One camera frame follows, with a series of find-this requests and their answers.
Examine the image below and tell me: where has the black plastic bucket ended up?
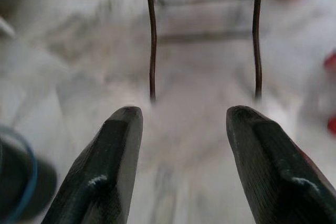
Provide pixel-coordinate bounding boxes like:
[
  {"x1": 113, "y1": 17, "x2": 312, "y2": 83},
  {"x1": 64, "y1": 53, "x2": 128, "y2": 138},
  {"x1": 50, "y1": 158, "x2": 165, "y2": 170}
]
[{"x1": 0, "y1": 125, "x2": 57, "y2": 222}]

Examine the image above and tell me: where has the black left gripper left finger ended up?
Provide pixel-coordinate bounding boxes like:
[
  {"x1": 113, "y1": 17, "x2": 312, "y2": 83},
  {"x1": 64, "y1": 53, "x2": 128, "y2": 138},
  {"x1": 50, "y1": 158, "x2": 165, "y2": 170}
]
[{"x1": 41, "y1": 105, "x2": 144, "y2": 224}]

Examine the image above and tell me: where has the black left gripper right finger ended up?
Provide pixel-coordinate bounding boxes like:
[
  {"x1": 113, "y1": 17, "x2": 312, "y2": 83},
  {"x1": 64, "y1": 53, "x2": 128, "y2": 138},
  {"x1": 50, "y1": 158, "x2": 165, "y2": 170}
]
[{"x1": 226, "y1": 105, "x2": 336, "y2": 224}]

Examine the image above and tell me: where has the marble top folding table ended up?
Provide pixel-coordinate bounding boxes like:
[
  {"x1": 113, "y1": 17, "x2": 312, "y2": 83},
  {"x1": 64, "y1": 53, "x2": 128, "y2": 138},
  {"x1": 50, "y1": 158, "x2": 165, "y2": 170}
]
[{"x1": 136, "y1": 0, "x2": 265, "y2": 103}]

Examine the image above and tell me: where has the red plastic stool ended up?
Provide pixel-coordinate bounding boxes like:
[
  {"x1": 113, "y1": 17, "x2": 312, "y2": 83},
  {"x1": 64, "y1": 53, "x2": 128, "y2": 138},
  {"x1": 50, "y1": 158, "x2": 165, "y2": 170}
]
[{"x1": 323, "y1": 52, "x2": 336, "y2": 133}]

